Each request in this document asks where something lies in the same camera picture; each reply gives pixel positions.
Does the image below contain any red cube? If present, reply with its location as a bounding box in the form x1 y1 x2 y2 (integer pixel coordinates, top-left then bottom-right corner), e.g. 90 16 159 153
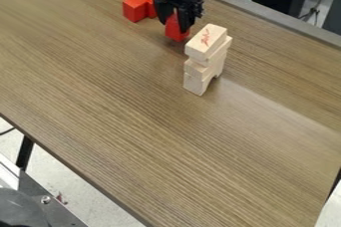
121 0 151 24

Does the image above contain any wooden block with red mark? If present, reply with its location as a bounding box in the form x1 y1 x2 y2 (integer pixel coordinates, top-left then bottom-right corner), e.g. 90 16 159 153
183 23 229 63

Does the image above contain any wooden arch block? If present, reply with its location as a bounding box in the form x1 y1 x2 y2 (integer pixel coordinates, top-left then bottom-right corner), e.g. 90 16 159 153
182 53 228 98

